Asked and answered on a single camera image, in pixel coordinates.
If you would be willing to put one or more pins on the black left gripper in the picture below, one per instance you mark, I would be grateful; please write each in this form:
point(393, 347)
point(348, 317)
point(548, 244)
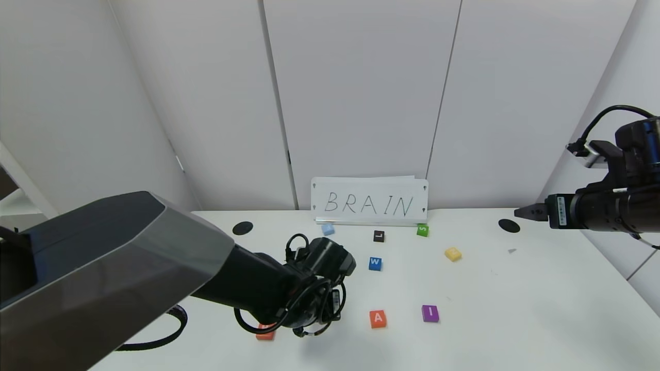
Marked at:
point(335, 300)

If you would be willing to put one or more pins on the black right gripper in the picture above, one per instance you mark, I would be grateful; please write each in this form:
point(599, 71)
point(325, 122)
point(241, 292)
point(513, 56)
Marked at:
point(559, 211)

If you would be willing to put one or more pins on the orange block letter A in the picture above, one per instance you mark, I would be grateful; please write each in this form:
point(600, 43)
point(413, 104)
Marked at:
point(378, 319)

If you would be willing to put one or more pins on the orange block letter B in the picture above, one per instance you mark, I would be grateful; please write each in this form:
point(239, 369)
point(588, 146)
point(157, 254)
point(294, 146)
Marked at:
point(265, 336)

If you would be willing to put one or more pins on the yellow letter block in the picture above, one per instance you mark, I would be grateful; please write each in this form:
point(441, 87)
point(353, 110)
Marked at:
point(453, 254)

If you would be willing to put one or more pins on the purple block letter I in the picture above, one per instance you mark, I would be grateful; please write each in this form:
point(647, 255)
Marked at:
point(430, 313)

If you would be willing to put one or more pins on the white BRAIN sign board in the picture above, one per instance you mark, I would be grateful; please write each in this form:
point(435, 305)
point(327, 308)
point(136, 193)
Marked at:
point(368, 202)

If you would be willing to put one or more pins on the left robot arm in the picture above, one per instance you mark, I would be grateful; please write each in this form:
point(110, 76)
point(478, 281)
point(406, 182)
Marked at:
point(103, 257)

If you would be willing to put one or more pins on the black table grommet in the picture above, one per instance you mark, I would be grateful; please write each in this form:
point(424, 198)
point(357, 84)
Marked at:
point(509, 225)
point(243, 228)

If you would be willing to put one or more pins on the blue block letter W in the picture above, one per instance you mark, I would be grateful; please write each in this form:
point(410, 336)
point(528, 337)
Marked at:
point(375, 263)

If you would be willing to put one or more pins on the light blue letter block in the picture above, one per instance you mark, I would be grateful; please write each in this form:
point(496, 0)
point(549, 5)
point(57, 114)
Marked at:
point(328, 229)

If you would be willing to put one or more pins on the black block letter L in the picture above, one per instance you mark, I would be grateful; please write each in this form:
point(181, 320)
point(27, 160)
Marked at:
point(379, 236)

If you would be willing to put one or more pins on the green block letter S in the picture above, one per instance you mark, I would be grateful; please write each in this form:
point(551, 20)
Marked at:
point(423, 230)

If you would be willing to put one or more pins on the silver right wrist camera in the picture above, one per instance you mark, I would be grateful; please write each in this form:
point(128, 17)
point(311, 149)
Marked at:
point(590, 157)

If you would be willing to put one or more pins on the white wall panel bracket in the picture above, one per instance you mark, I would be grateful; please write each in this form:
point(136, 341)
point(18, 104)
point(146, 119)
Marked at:
point(181, 165)

